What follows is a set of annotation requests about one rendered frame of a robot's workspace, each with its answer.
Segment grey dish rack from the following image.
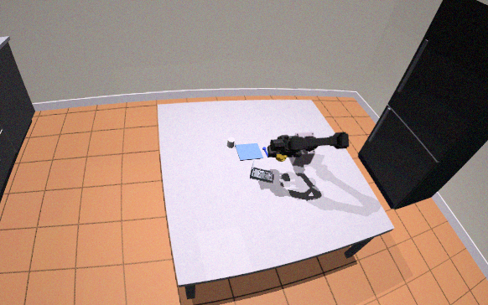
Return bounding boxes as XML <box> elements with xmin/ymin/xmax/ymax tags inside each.
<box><xmin>250</xmin><ymin>160</ymin><xmax>273</xmax><ymax>183</ymax></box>

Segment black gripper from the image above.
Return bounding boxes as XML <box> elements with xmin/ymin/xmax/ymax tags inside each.
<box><xmin>267</xmin><ymin>145</ymin><xmax>302</xmax><ymax>158</ymax></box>

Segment yellow plate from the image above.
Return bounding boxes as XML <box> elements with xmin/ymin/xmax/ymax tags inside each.
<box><xmin>276</xmin><ymin>154</ymin><xmax>287</xmax><ymax>162</ymax></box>

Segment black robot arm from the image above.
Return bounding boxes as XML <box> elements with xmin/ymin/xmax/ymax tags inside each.
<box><xmin>270</xmin><ymin>132</ymin><xmax>350</xmax><ymax>153</ymax></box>

